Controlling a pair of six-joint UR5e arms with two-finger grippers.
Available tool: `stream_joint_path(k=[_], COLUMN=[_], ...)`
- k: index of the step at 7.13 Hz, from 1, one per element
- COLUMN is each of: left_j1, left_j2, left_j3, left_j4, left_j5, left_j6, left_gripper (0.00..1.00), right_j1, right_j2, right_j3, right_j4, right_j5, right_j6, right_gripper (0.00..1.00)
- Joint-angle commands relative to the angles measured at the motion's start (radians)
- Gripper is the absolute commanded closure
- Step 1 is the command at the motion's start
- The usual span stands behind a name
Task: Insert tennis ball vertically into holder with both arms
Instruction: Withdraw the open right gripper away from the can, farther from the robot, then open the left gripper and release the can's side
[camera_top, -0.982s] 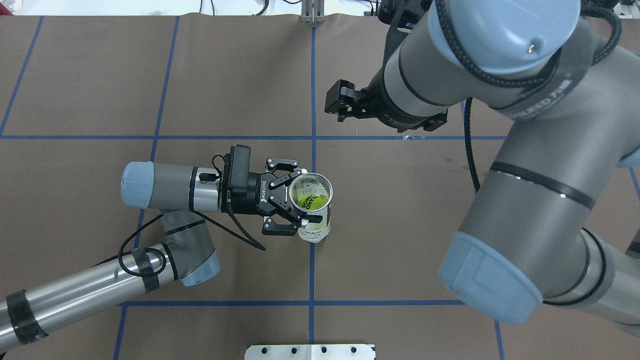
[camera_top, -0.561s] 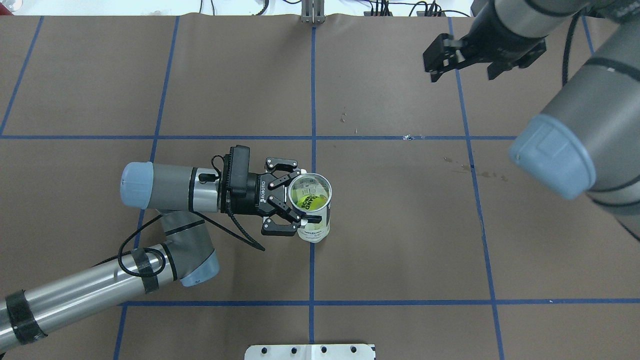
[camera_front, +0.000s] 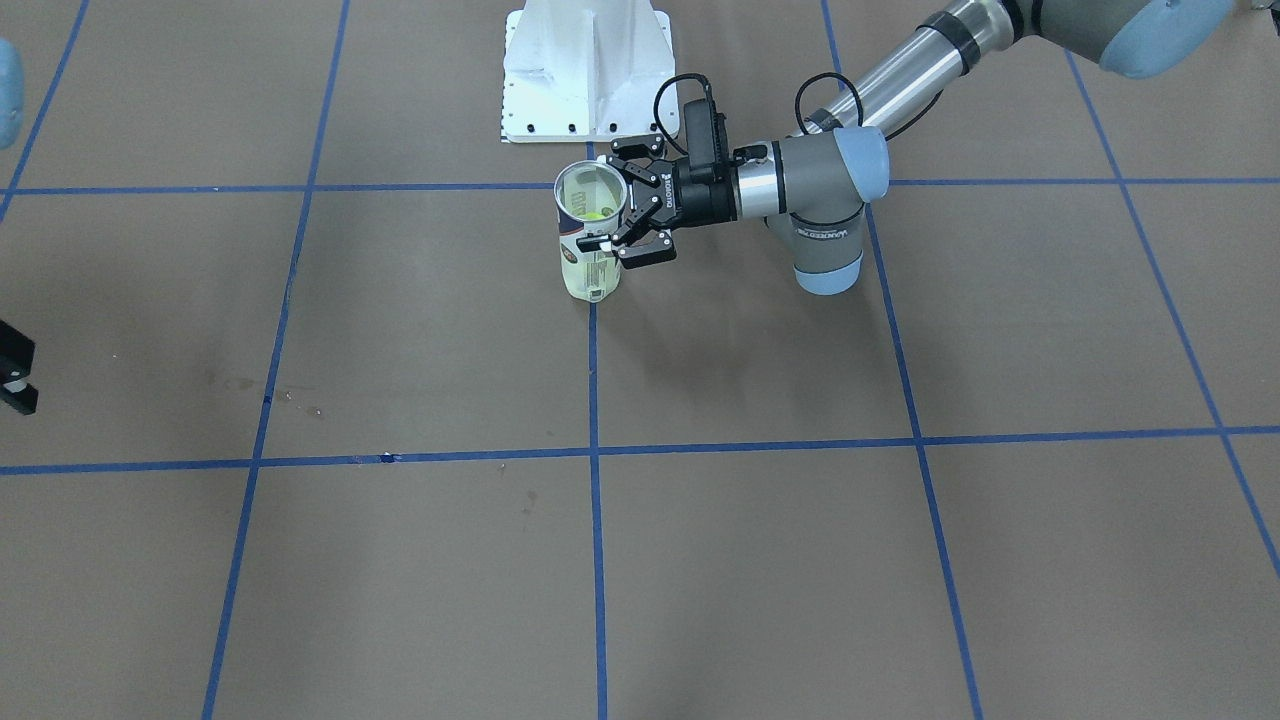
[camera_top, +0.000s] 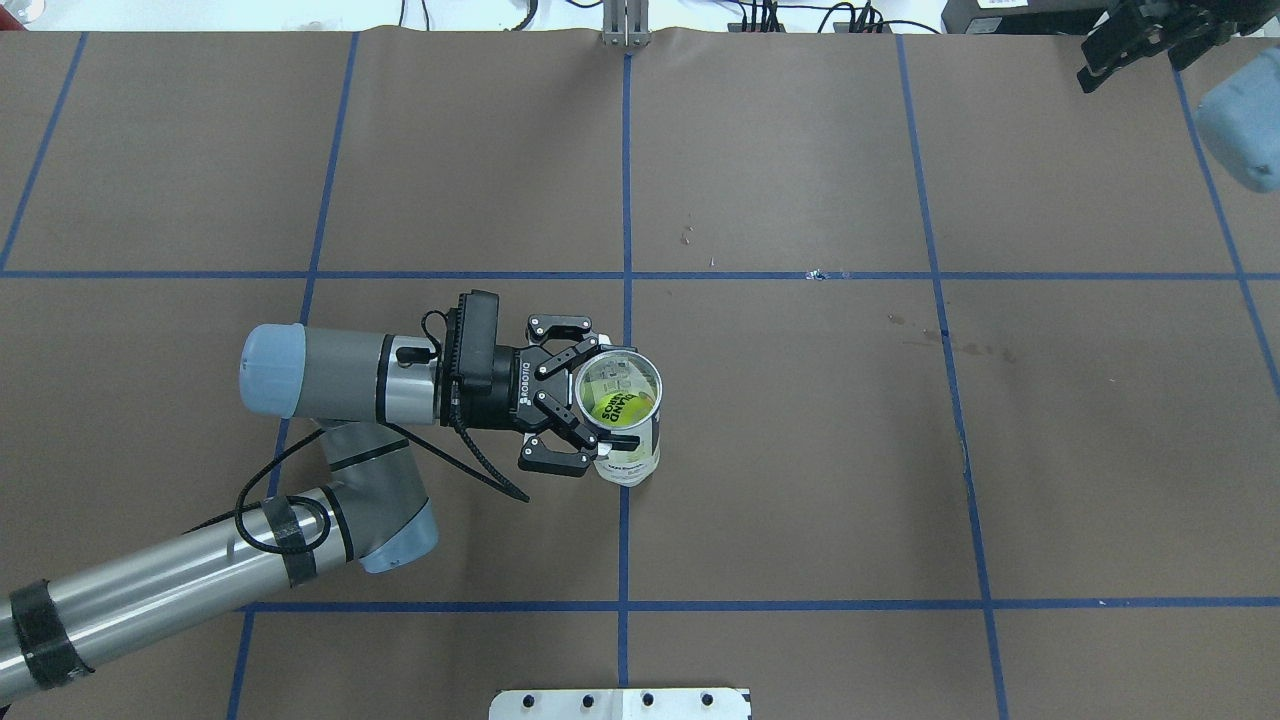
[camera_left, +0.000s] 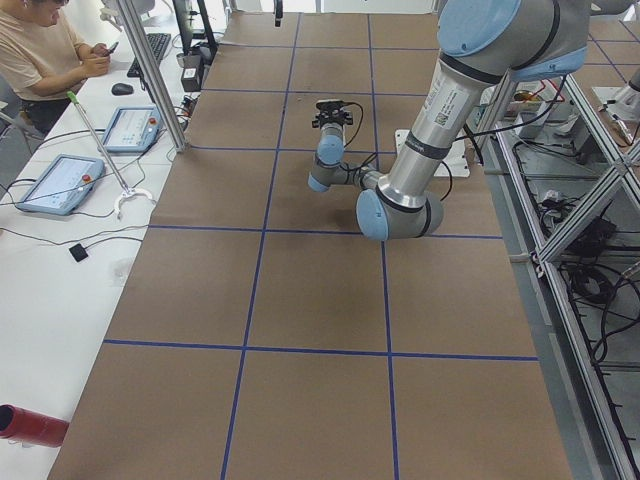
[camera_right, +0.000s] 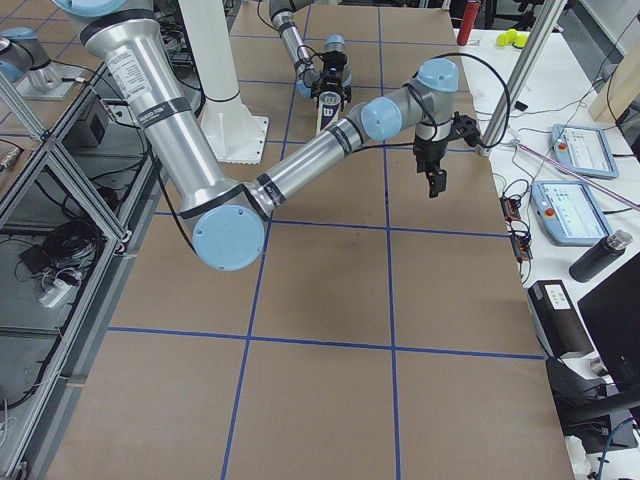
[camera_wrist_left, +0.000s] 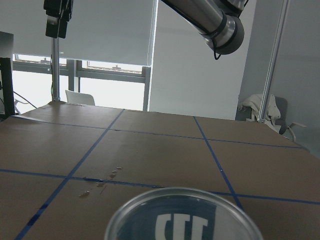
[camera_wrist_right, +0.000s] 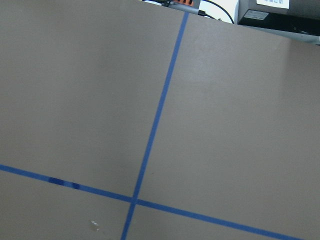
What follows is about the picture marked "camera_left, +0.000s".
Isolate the black computer monitor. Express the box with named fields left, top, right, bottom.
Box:
left=172, top=0, right=218, bottom=61

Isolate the black power adapter box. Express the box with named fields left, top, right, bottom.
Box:
left=181, top=55, right=204, bottom=92

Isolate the black computer mouse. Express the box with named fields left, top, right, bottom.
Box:
left=111, top=83, right=134, bottom=96

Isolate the person in beige shirt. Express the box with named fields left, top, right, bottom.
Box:
left=1, top=0, right=111, bottom=134

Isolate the small black square puck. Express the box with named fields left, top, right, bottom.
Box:
left=69, top=243, right=88, bottom=262

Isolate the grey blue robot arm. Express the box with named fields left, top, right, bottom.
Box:
left=308, top=0, right=590, bottom=241

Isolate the silver reach grabber tool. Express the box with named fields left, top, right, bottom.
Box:
left=66, top=91, right=156, bottom=220

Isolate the brown paper table cover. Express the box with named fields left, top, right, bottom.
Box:
left=50, top=13, right=571, bottom=479

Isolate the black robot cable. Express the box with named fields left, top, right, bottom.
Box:
left=339, top=102, right=381, bottom=171

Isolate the red cardboard tube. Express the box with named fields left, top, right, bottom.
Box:
left=1, top=404, right=69, bottom=448

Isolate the blue teach pendant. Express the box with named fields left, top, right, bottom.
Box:
left=16, top=154, right=105, bottom=216
left=102, top=105, right=163, bottom=154

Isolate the near blue teach pendant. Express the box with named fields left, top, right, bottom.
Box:
left=16, top=154, right=105, bottom=216

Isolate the grey aluminium frame post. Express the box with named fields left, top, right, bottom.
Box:
left=116, top=0, right=187, bottom=153

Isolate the far blue teach pendant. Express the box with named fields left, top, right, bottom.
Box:
left=102, top=105, right=163, bottom=154

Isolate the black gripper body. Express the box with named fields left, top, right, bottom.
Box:
left=311, top=100, right=353, bottom=128

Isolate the black keyboard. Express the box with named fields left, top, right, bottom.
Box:
left=126, top=32, right=172, bottom=78

